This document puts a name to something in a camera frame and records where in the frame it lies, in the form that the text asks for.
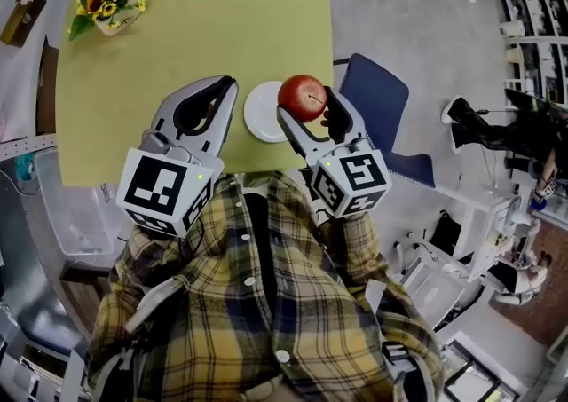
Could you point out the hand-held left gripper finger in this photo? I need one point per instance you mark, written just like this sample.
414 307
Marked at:
226 116
177 98

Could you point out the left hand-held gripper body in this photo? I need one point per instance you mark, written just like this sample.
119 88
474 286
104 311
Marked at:
153 189

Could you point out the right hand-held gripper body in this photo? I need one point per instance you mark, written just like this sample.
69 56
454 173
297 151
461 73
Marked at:
355 178

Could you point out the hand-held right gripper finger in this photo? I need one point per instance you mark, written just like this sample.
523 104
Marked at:
346 118
299 136

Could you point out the white plate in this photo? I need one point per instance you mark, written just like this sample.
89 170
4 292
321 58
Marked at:
262 114

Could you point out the red apple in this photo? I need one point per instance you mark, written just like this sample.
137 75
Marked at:
302 96

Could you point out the person's right forearm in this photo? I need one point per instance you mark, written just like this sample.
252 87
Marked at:
355 249

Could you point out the person's left forearm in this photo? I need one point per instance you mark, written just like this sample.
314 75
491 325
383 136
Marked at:
155 254

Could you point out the blue chair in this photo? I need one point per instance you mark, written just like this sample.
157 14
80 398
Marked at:
377 94

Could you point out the clear plastic storage bin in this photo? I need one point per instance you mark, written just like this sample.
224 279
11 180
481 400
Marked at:
75 214

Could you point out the black bag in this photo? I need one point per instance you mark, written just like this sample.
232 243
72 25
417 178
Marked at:
446 231

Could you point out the brown wooden cabinet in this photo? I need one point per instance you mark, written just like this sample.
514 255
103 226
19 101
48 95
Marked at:
46 89

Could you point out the white pegboard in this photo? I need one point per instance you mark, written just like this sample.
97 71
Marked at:
26 147

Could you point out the white desk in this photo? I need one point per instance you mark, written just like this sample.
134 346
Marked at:
483 223

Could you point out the yellow plaid shirt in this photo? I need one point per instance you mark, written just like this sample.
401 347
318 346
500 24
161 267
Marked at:
248 302

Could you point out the brown box with pale flowers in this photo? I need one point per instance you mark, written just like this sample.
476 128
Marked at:
20 18

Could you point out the white storage shelf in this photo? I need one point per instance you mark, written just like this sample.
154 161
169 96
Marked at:
537 5

